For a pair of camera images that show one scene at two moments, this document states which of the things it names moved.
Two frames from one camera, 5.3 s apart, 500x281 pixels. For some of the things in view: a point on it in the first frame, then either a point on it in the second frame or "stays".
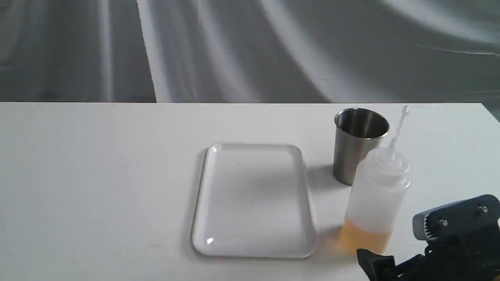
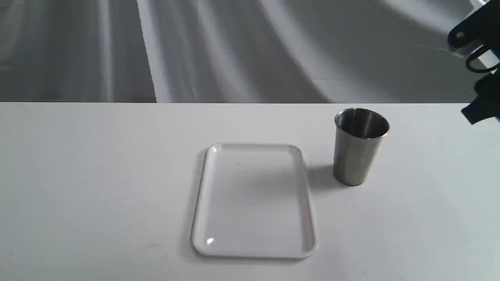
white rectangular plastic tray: x=253 y=201 stays
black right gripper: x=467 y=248 to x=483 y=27
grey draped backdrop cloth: x=344 y=51 stays
